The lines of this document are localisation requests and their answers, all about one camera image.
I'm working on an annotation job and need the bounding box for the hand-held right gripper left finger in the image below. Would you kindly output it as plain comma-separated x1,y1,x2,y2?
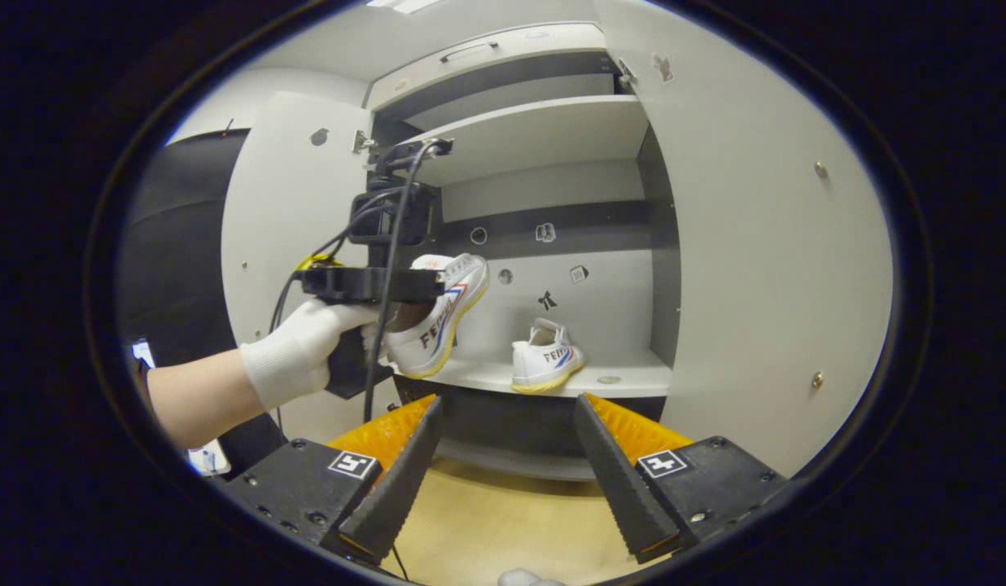
222,395,444,566

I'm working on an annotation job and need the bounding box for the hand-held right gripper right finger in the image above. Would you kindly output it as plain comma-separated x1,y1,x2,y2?
574,393,790,565

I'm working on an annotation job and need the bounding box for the grey shoe cabinet door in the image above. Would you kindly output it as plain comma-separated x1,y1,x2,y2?
593,0,894,477
221,91,406,444

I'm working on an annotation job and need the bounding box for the white canvas shoe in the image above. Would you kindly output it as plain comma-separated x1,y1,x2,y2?
385,252,490,381
511,317,587,396

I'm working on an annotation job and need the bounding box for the grey shoe cabinet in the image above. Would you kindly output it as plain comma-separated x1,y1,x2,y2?
361,23,683,481

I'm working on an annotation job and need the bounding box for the black backdrop cloth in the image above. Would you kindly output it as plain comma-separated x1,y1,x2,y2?
116,129,288,481

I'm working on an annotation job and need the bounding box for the ceiling light panel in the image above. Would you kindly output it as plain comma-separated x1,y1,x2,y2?
365,0,447,15

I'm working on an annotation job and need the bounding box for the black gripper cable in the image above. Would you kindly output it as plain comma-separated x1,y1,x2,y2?
269,191,398,335
363,140,439,424

